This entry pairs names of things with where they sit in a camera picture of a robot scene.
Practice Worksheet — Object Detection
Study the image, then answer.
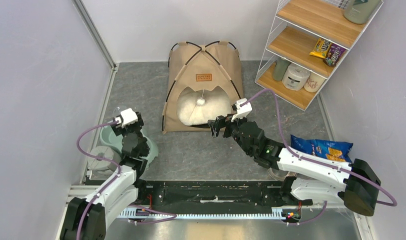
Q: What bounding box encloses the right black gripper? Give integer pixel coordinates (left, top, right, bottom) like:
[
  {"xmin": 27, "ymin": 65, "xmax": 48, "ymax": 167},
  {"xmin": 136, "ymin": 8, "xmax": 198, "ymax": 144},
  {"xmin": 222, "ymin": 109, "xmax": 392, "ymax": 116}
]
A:
[{"xmin": 208, "ymin": 111, "xmax": 252, "ymax": 156}]

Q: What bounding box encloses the mint green pet bowl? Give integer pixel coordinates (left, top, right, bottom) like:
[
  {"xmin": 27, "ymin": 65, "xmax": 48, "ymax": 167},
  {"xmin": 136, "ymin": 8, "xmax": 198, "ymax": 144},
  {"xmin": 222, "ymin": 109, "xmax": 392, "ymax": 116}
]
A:
[{"xmin": 99, "ymin": 126, "xmax": 159, "ymax": 165}]

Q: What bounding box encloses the clear plastic bottle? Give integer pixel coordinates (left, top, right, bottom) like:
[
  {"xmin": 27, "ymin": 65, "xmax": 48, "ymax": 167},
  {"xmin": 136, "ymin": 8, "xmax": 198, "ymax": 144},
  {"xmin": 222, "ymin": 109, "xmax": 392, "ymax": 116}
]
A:
[{"xmin": 112, "ymin": 105, "xmax": 128, "ymax": 118}]

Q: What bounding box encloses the white fluffy pillow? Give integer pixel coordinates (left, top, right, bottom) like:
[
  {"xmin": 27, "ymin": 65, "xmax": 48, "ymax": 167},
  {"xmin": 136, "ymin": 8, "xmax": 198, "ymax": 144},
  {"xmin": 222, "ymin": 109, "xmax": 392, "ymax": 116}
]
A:
[{"xmin": 177, "ymin": 87, "xmax": 232, "ymax": 126}]

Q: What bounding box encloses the tan fabric pet tent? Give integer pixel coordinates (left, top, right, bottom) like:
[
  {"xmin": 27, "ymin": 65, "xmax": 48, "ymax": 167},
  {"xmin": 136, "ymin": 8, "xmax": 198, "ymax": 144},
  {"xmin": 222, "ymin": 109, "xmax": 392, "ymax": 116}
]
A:
[{"xmin": 161, "ymin": 40, "xmax": 245, "ymax": 135}]

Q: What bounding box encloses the long black tent pole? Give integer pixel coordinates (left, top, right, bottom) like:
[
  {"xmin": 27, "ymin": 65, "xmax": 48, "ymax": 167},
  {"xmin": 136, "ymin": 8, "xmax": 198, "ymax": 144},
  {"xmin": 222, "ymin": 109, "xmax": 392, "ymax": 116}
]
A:
[{"xmin": 163, "ymin": 40, "xmax": 238, "ymax": 104}]

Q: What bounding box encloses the stainless steel bowl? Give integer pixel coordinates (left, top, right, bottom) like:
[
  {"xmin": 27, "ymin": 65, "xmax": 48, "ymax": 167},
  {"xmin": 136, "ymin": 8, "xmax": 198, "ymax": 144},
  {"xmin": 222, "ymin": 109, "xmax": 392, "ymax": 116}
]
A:
[{"xmin": 267, "ymin": 168, "xmax": 296, "ymax": 182}]

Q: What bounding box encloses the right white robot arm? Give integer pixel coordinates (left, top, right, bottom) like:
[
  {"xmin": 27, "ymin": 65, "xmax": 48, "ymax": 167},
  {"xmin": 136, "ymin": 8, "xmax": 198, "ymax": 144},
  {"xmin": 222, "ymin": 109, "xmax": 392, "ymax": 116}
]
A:
[{"xmin": 208, "ymin": 115, "xmax": 381, "ymax": 217}]

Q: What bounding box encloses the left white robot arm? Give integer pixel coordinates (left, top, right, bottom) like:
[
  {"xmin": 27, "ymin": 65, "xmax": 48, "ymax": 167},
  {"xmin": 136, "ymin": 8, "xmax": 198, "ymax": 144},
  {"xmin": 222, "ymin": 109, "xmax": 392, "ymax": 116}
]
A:
[{"xmin": 59, "ymin": 108, "xmax": 150, "ymax": 240}]

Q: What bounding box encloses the white pompom cat toy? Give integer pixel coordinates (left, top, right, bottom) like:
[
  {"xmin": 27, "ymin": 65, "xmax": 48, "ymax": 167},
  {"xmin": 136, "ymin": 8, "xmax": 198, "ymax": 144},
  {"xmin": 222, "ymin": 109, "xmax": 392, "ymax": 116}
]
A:
[{"xmin": 196, "ymin": 97, "xmax": 206, "ymax": 106}]

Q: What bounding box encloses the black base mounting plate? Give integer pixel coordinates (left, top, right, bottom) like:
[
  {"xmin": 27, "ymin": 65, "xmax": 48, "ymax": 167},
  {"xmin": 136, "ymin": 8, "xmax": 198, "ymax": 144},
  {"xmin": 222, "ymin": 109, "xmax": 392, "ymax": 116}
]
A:
[{"xmin": 135, "ymin": 180, "xmax": 313, "ymax": 215}]

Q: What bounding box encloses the green cylinder bottle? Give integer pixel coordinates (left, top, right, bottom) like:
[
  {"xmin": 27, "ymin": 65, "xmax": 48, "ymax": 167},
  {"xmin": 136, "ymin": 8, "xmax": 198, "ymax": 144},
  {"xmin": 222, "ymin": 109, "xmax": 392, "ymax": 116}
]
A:
[{"xmin": 272, "ymin": 57, "xmax": 291, "ymax": 82}]

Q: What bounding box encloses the white toilet paper roll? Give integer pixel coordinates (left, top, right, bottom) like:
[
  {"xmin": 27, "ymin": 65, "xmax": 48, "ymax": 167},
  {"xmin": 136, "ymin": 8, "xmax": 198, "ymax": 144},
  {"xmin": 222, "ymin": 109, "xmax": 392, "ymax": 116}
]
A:
[{"xmin": 281, "ymin": 63, "xmax": 311, "ymax": 91}]

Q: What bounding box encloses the cream printed cup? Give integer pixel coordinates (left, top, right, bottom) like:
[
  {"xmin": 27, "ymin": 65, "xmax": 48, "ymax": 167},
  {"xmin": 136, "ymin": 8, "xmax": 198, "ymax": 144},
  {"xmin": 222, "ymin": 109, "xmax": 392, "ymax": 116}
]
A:
[{"xmin": 303, "ymin": 72, "xmax": 325, "ymax": 93}]

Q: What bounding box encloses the blue Doritos chip bag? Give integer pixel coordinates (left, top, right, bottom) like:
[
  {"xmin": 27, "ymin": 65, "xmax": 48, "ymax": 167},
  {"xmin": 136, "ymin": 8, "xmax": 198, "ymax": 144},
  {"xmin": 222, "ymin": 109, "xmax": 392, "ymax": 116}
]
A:
[{"xmin": 290, "ymin": 135, "xmax": 353, "ymax": 163}]

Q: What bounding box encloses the yellow M&M's bag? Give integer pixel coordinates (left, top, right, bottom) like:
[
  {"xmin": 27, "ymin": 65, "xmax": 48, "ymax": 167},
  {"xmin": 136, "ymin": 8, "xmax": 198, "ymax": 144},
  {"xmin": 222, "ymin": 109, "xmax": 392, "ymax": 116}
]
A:
[{"xmin": 309, "ymin": 37, "xmax": 332, "ymax": 59}]

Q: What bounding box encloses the grey-green jar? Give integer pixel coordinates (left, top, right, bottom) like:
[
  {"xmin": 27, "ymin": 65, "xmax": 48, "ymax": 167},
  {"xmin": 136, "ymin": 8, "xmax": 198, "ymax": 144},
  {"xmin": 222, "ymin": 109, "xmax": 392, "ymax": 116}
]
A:
[{"xmin": 343, "ymin": 0, "xmax": 381, "ymax": 25}]

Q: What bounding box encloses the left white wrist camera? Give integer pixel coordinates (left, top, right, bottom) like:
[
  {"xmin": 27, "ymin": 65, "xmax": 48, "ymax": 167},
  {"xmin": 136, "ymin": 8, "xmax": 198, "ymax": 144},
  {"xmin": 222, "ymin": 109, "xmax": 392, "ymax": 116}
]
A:
[{"xmin": 114, "ymin": 108, "xmax": 138, "ymax": 128}]

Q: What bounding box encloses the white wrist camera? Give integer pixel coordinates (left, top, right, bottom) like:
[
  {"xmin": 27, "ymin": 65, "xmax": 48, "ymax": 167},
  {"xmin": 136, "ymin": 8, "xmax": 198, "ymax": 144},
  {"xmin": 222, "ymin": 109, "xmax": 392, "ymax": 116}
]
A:
[
  {"xmin": 114, "ymin": 108, "xmax": 138, "ymax": 128},
  {"xmin": 231, "ymin": 98, "xmax": 252, "ymax": 122}
]

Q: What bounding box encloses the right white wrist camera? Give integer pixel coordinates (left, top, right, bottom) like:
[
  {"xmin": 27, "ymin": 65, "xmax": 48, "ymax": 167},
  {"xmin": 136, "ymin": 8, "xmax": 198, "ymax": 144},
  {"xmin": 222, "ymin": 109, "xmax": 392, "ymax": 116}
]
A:
[{"xmin": 231, "ymin": 98, "xmax": 252, "ymax": 122}]

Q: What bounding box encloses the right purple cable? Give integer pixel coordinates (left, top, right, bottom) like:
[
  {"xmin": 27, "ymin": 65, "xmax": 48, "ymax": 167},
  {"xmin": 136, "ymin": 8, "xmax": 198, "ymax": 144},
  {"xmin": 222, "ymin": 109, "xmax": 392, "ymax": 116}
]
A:
[{"xmin": 242, "ymin": 88, "xmax": 398, "ymax": 227}]

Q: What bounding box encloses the white wire wooden shelf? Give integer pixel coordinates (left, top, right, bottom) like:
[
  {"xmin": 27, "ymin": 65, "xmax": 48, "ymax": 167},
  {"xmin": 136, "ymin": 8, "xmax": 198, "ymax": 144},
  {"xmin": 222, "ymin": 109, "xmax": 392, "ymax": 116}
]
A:
[{"xmin": 255, "ymin": 0, "xmax": 383, "ymax": 111}]

